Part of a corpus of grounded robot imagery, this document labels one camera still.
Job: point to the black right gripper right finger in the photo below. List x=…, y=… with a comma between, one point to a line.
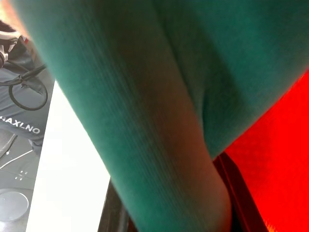
x=243, y=205

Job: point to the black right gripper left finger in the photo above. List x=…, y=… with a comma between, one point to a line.
x=113, y=212

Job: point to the round grey floor disc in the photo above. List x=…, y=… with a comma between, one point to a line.
x=12, y=205

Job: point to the grey cloth with white lettering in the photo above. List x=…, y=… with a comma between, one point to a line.
x=21, y=120

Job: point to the black and white robot part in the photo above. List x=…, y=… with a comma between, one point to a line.
x=7, y=36

